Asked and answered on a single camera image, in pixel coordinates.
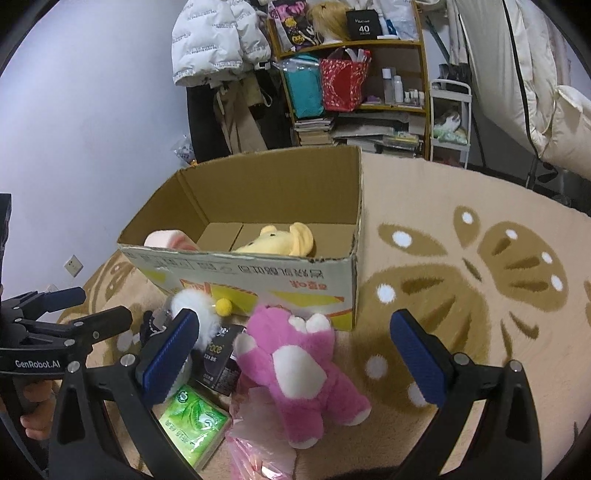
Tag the white puffer jacket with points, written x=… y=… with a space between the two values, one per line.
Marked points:
x=207 y=41

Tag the pink plush bear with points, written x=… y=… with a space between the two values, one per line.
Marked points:
x=300 y=369

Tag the white cart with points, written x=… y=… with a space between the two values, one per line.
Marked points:
x=438 y=83

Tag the wooden shelf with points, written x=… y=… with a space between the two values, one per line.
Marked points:
x=401 y=60

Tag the blonde wig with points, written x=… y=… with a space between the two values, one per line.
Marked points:
x=330 y=18

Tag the pile of papers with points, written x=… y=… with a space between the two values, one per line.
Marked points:
x=374 y=134

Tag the black carton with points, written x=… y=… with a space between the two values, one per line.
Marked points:
x=221 y=364

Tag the beige printed blanket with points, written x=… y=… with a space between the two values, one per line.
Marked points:
x=461 y=194

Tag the dark small toy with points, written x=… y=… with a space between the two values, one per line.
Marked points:
x=151 y=325

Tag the person's left hand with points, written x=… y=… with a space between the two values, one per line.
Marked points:
x=39 y=392

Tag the white armchair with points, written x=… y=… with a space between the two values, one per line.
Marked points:
x=540 y=69

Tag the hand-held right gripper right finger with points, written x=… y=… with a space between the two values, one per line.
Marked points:
x=415 y=360

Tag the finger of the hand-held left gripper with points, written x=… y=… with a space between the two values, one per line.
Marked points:
x=104 y=319
x=62 y=296

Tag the stack of books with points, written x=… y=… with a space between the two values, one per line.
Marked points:
x=314 y=134

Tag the pink plastic bag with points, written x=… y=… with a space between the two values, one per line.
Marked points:
x=254 y=457

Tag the white fluffy plush toy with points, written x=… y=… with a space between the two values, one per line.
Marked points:
x=203 y=304

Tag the cardboard box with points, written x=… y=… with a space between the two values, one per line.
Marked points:
x=286 y=194

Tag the plush toy in cart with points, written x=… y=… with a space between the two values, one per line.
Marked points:
x=448 y=121

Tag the black box with white print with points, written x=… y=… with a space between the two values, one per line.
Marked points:
x=364 y=25

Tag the green tissue pack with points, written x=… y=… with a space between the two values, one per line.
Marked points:
x=194 y=420

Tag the pink and white plush toy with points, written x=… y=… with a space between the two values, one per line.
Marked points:
x=166 y=239

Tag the tall clear bottle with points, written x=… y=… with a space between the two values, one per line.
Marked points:
x=388 y=85

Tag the wall outlet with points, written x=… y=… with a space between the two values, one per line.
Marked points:
x=73 y=265

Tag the teal bag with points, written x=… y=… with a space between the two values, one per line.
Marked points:
x=302 y=92

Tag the red patterned bag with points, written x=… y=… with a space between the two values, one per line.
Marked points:
x=341 y=87

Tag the black coat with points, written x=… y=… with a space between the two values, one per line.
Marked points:
x=203 y=124

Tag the clear bag of toys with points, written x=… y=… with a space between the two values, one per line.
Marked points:
x=182 y=151

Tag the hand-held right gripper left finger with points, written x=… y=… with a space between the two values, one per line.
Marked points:
x=171 y=360

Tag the beige garment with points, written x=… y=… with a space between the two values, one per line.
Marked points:
x=240 y=124

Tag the yellow plush toy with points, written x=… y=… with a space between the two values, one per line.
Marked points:
x=277 y=240

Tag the white plastic bags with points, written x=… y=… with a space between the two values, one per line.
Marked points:
x=397 y=18

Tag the black and pink printed bag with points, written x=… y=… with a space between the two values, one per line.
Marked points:
x=291 y=23

